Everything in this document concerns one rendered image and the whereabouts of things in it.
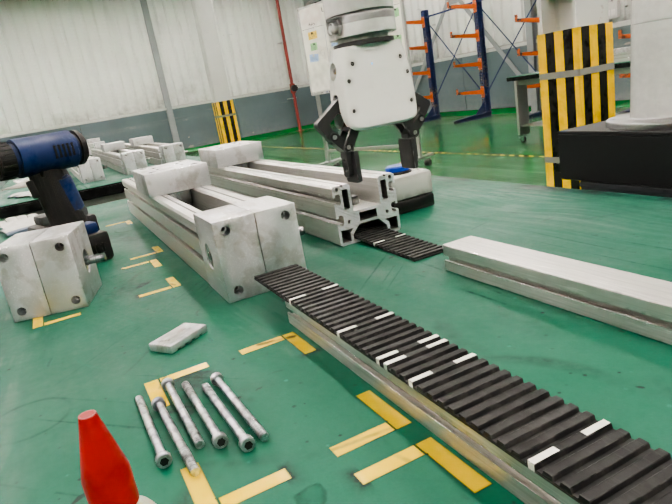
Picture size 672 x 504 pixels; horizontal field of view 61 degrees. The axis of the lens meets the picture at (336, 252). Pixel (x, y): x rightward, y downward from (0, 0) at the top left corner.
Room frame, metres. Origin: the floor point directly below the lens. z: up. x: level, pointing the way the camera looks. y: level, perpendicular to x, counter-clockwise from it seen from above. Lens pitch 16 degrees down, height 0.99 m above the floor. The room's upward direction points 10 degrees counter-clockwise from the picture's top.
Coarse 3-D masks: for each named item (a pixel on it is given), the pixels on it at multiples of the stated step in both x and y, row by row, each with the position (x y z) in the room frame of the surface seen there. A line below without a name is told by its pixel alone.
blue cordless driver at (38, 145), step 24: (0, 144) 0.89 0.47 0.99; (24, 144) 0.90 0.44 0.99; (48, 144) 0.92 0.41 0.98; (72, 144) 0.95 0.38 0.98; (0, 168) 0.88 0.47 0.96; (24, 168) 0.89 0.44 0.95; (48, 168) 0.92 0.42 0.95; (48, 192) 0.92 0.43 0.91; (72, 192) 0.95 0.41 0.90; (48, 216) 0.92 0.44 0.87; (72, 216) 0.94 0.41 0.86; (96, 240) 0.94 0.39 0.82
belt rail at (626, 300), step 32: (480, 256) 0.55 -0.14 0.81; (512, 256) 0.53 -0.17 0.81; (544, 256) 0.51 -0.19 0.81; (512, 288) 0.51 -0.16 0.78; (544, 288) 0.48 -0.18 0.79; (576, 288) 0.44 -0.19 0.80; (608, 288) 0.41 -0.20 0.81; (640, 288) 0.40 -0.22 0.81; (608, 320) 0.41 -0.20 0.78; (640, 320) 0.39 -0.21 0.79
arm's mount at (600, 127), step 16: (576, 128) 0.97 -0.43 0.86; (592, 128) 0.94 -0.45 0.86; (608, 128) 0.91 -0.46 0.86; (560, 144) 0.96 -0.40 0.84; (576, 144) 0.93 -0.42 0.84; (592, 144) 0.91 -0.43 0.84; (608, 144) 0.88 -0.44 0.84; (624, 144) 0.85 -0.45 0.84; (640, 144) 0.83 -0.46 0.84; (656, 144) 0.81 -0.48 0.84; (560, 160) 0.97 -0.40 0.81; (576, 160) 0.94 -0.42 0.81; (592, 160) 0.91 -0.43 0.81; (608, 160) 0.88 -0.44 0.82; (624, 160) 0.85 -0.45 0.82; (640, 160) 0.83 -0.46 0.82; (656, 160) 0.81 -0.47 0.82; (560, 176) 0.97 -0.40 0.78; (576, 176) 0.94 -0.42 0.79; (592, 176) 0.91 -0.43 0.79; (608, 176) 0.88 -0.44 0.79; (624, 176) 0.86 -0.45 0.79; (640, 176) 0.83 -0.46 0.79; (656, 176) 0.81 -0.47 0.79
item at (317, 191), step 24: (216, 168) 1.33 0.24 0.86; (240, 168) 1.22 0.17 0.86; (264, 168) 1.25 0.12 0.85; (288, 168) 1.12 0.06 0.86; (312, 168) 1.02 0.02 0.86; (336, 168) 0.96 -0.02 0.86; (240, 192) 1.23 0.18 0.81; (264, 192) 1.04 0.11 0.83; (288, 192) 0.96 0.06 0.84; (312, 192) 0.84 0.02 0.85; (336, 192) 0.78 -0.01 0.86; (360, 192) 0.86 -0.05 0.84; (384, 192) 0.82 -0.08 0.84; (312, 216) 0.86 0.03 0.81; (336, 216) 0.78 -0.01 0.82; (360, 216) 0.82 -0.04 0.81; (384, 216) 0.81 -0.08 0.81; (336, 240) 0.79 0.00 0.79
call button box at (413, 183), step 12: (420, 168) 0.96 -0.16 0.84; (396, 180) 0.91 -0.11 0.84; (408, 180) 0.92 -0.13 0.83; (420, 180) 0.93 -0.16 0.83; (396, 192) 0.91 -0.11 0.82; (408, 192) 0.92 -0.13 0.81; (420, 192) 0.93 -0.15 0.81; (396, 204) 0.91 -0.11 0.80; (408, 204) 0.92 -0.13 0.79; (420, 204) 0.93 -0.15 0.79; (432, 204) 0.94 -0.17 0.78
